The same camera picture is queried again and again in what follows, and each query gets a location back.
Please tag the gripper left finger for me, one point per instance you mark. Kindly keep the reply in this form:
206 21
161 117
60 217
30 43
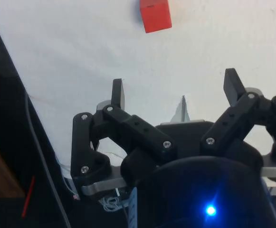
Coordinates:
137 129

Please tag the red cube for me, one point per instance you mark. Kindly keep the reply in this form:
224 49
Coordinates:
155 16

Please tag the red tape strip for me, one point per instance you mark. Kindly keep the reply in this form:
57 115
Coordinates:
28 197

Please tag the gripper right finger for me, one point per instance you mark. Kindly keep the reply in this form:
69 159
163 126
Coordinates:
230 123

